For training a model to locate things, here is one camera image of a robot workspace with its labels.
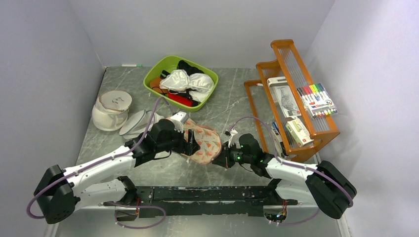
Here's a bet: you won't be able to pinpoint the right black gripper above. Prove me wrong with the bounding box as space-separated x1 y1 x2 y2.
212 140 253 168

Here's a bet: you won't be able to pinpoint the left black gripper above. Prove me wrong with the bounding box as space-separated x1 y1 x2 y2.
156 125 201 156

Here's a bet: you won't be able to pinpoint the floral mesh laundry bag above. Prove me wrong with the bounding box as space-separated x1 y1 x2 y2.
173 118 222 164

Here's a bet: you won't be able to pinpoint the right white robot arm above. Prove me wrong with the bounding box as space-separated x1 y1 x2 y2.
212 134 357 219

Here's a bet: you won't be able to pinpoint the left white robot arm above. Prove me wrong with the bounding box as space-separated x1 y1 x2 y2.
34 119 200 224

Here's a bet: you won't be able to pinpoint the white mesh laundry bag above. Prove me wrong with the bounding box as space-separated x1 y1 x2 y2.
119 110 152 140

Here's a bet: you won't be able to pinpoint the white bra in bin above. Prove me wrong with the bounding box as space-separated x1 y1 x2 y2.
159 70 215 103

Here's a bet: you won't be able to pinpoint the white cylindrical laundry bag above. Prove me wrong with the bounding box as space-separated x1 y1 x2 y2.
91 90 132 131

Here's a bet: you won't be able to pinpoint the red garment in bin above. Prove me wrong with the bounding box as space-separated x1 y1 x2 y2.
168 92 193 107

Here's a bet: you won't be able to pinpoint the green plastic bin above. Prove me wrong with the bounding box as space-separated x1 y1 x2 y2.
143 55 219 112

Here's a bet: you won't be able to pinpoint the small white green box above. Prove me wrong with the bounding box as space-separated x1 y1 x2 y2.
286 118 314 147

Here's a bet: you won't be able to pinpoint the black garment in bin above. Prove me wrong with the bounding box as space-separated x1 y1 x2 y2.
177 60 204 76

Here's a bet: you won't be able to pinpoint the orange wooden rack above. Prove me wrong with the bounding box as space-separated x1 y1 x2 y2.
244 39 340 162

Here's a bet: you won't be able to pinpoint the green white marker pen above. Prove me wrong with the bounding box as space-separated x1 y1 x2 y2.
121 64 143 67

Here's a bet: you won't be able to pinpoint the coloured marker pack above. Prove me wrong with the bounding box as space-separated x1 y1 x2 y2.
297 83 338 119

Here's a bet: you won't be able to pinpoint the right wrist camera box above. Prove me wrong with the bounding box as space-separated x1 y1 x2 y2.
225 129 239 148

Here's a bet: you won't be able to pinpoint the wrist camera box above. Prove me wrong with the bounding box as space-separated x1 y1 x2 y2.
225 129 239 148
168 112 189 132

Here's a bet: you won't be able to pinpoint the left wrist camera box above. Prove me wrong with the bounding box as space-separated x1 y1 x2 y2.
168 112 189 132

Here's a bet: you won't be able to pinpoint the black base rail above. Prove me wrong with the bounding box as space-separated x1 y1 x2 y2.
117 185 297 218

